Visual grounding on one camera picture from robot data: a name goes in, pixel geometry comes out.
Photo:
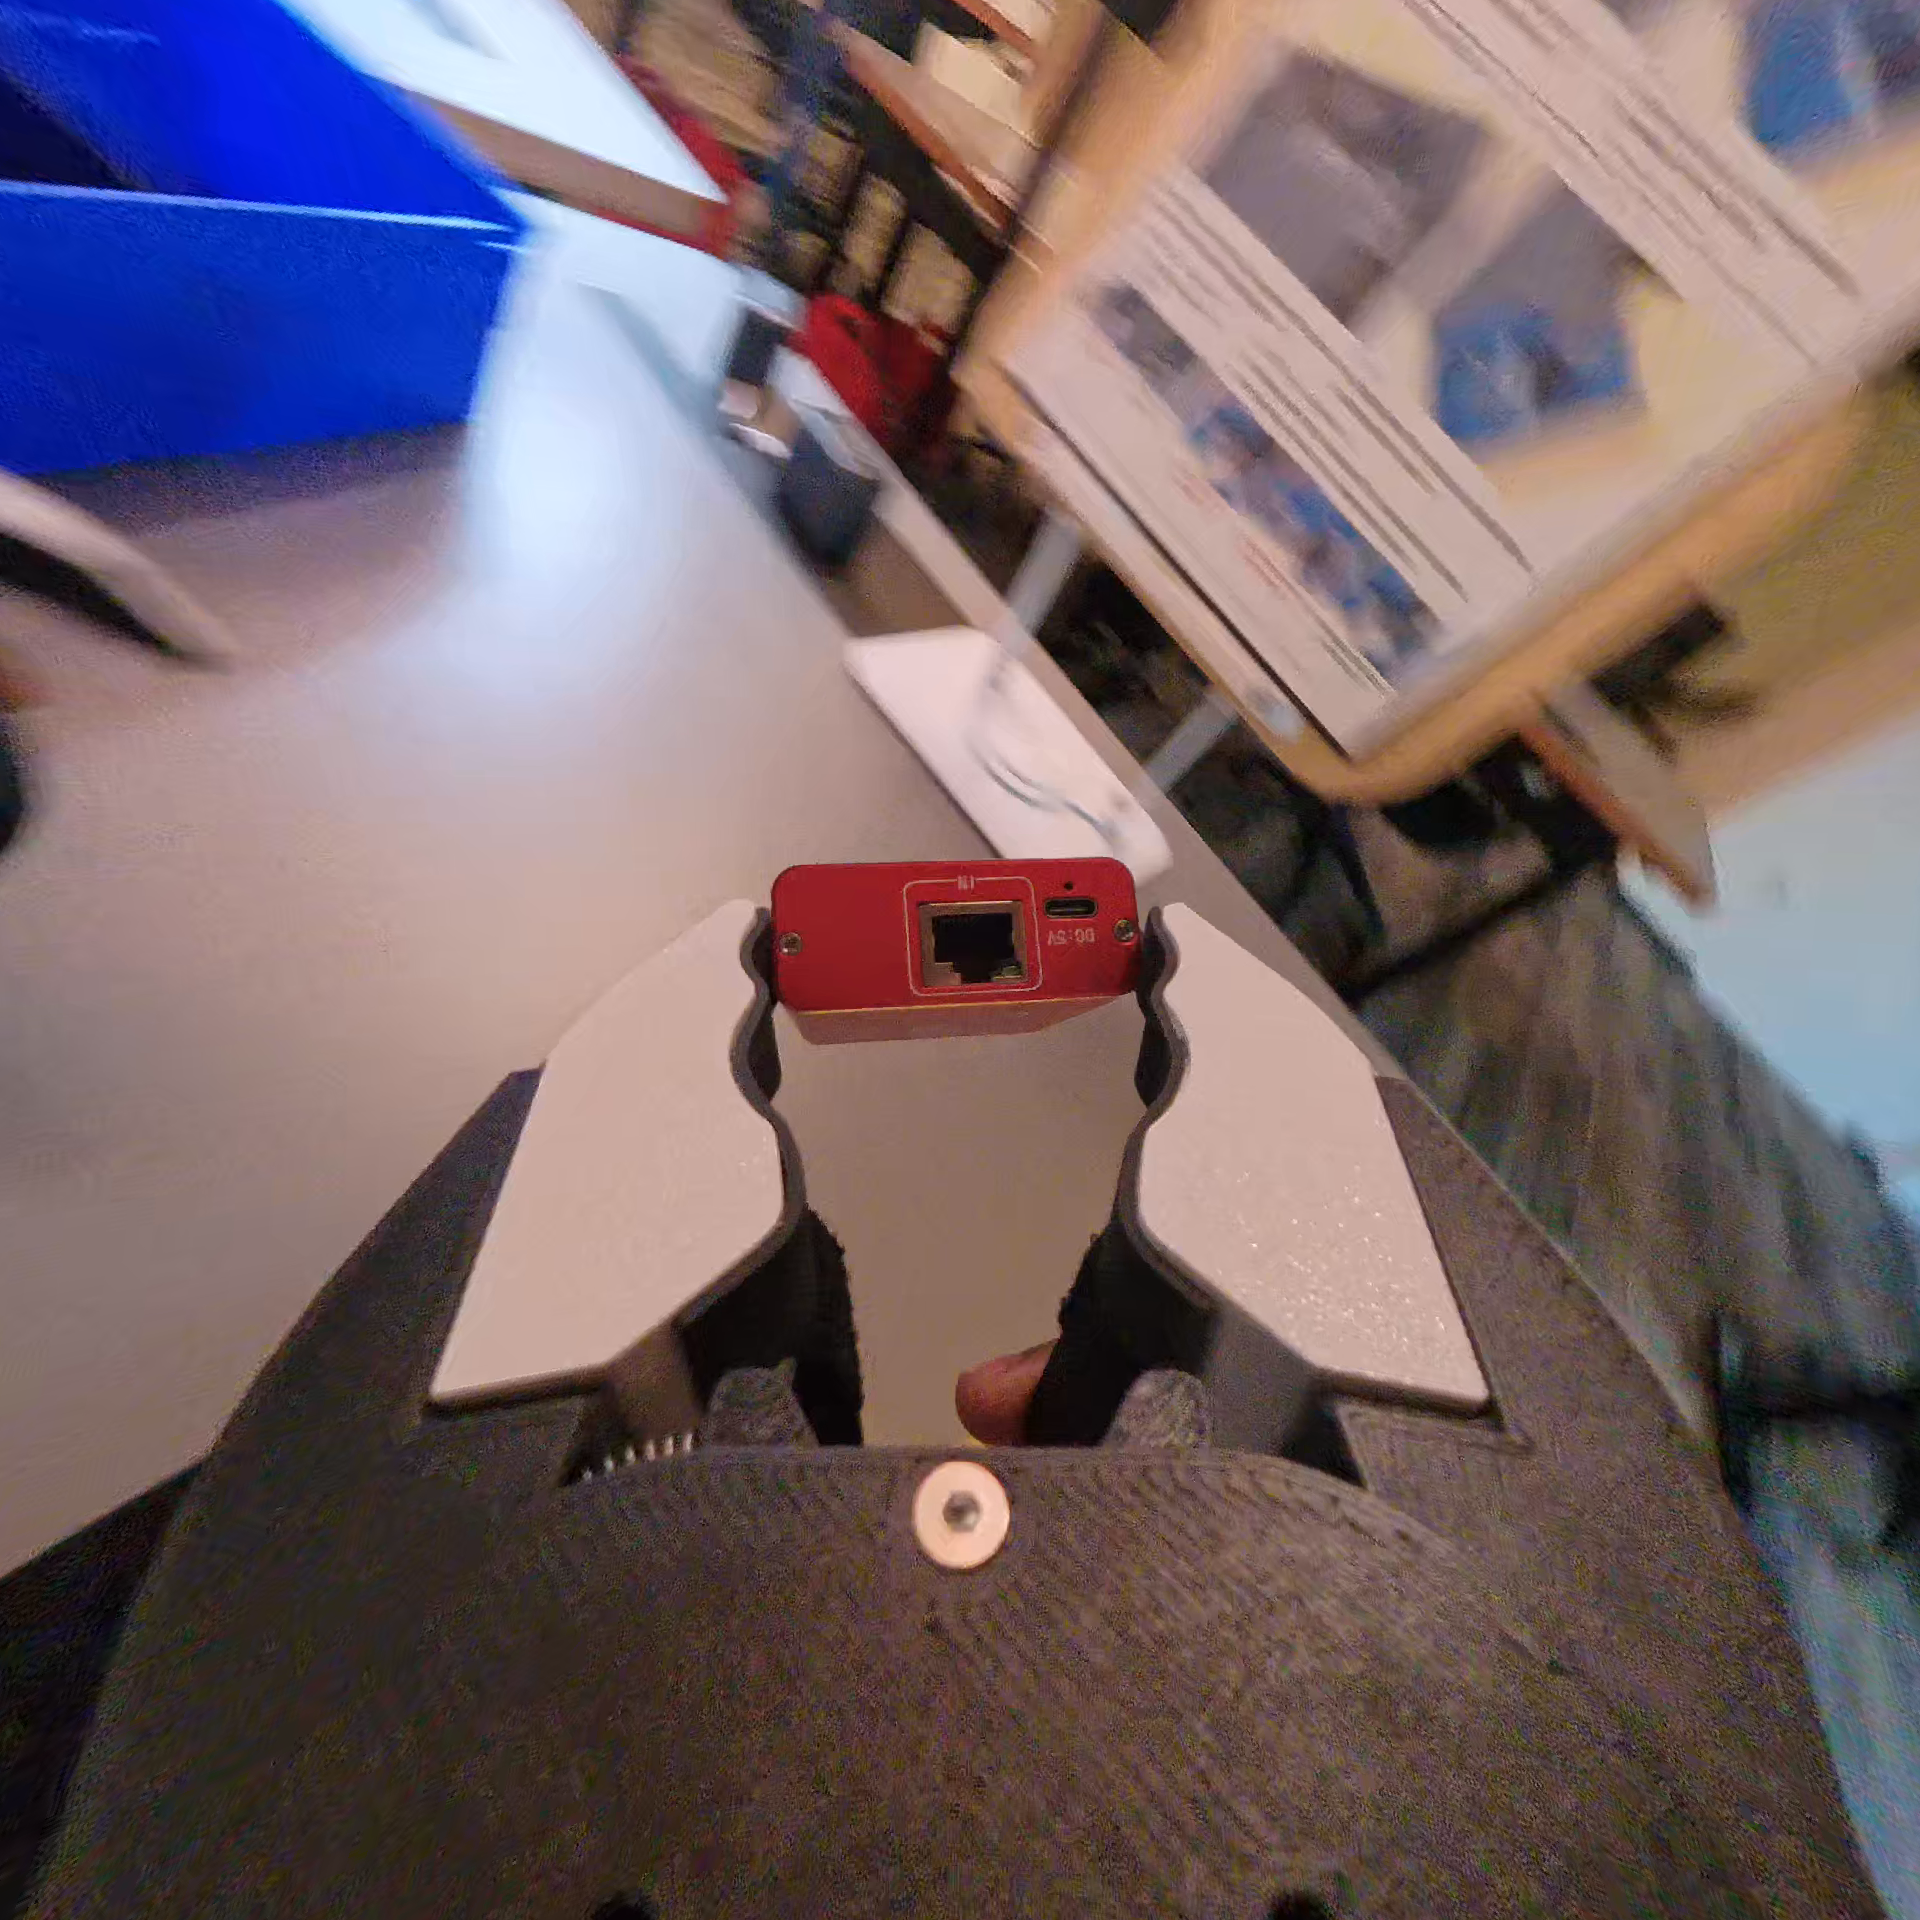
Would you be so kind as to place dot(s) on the blue storage bin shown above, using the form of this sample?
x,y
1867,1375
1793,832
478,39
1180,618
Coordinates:
x,y
225,331

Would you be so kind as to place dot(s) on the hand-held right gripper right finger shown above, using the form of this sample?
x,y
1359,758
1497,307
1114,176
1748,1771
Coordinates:
x,y
1290,1202

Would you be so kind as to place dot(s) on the person's right hand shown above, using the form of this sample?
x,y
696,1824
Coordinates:
x,y
996,1396

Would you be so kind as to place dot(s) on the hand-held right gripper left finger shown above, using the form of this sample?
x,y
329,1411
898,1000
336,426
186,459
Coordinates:
x,y
630,1184

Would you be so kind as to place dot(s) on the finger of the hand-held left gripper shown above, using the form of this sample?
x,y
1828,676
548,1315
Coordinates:
x,y
89,556

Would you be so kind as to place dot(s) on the red ethernet splitter box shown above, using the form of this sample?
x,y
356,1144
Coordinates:
x,y
840,938

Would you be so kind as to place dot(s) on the grey charger box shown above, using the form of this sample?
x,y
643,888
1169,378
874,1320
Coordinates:
x,y
826,495

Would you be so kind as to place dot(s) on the instruction board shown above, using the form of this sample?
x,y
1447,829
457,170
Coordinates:
x,y
1425,375

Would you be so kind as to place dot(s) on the red basket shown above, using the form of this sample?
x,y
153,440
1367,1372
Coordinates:
x,y
868,360

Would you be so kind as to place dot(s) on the white board stand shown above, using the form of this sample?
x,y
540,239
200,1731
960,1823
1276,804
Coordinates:
x,y
990,720

